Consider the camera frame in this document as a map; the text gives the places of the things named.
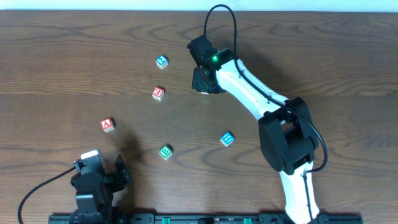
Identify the red letter A block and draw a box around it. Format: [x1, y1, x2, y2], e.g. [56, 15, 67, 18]
[100, 118, 115, 133]

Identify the blue number 2 block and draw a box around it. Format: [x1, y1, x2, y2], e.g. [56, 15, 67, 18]
[156, 55, 169, 69]

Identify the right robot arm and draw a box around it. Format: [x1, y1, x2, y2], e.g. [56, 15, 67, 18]
[187, 35, 319, 223]

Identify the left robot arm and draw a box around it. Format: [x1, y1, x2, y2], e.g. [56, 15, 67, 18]
[70, 154, 132, 223]

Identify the green letter B block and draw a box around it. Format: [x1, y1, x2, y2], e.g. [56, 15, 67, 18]
[159, 145, 173, 160]

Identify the red letter E block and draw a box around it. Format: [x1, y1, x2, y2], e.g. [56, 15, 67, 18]
[152, 87, 165, 101]

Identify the blue plus sign block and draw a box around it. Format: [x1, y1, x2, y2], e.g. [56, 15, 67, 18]
[220, 131, 234, 147]

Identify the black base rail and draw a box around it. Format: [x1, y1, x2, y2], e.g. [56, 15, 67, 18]
[47, 212, 364, 224]

